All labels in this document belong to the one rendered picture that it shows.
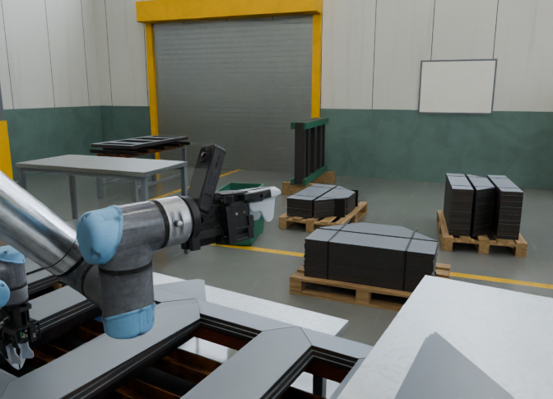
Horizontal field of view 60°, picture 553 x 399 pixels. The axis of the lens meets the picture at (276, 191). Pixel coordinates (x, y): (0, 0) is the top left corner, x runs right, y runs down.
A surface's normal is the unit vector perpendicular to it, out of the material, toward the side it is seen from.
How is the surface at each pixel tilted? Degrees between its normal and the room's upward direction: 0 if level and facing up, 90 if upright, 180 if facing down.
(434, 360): 0
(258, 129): 90
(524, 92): 90
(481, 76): 90
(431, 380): 0
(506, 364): 0
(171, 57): 90
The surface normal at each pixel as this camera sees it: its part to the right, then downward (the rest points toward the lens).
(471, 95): -0.36, 0.19
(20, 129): 0.93, 0.07
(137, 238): 0.68, 0.15
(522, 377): 0.00, -0.98
